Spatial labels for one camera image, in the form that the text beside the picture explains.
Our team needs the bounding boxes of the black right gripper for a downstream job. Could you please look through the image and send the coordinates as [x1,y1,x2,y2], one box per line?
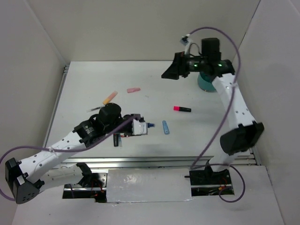
[161,51,207,80]

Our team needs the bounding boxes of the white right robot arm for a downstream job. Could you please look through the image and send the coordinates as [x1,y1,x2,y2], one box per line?
[161,36,264,184]

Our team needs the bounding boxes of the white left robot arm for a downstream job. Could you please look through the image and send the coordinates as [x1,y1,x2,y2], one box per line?
[5,103,148,204]

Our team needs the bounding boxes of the black highlighter yellow cap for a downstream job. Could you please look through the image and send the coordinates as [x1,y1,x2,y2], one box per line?
[113,134,119,147]

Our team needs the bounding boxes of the teal round compartment container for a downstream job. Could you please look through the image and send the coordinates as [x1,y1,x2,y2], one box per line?
[197,73,216,92]

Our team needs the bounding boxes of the black highlighter pink cap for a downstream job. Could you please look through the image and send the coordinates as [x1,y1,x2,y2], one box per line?
[173,106,192,113]

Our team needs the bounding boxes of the orange pastel highlighter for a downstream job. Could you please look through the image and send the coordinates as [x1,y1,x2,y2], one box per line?
[103,91,118,105]

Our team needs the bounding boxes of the light blue pastel highlighter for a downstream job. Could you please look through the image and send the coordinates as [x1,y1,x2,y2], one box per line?
[162,120,170,135]

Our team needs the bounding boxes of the pink pastel highlighter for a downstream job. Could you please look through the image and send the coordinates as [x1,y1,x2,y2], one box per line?
[127,87,141,93]

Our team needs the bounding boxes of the white foil-covered board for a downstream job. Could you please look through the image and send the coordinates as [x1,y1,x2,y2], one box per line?
[106,168,192,203]

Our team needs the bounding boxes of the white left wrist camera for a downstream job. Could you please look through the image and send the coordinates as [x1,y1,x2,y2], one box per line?
[132,119,148,136]

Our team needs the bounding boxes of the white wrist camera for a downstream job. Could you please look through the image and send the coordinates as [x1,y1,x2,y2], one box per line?
[132,119,148,136]
[180,34,191,54]

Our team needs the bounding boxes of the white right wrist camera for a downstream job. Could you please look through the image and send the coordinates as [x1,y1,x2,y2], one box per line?
[180,34,191,54]

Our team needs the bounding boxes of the aluminium table frame rail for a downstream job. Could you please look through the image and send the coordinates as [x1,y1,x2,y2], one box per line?
[56,157,261,169]

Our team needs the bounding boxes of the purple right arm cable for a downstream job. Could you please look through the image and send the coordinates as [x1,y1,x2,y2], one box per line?
[188,27,246,203]

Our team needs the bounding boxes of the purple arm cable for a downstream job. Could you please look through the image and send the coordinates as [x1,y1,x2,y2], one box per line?
[188,27,246,203]
[0,117,134,201]

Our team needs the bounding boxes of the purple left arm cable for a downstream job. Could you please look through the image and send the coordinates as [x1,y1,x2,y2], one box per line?
[0,117,134,201]

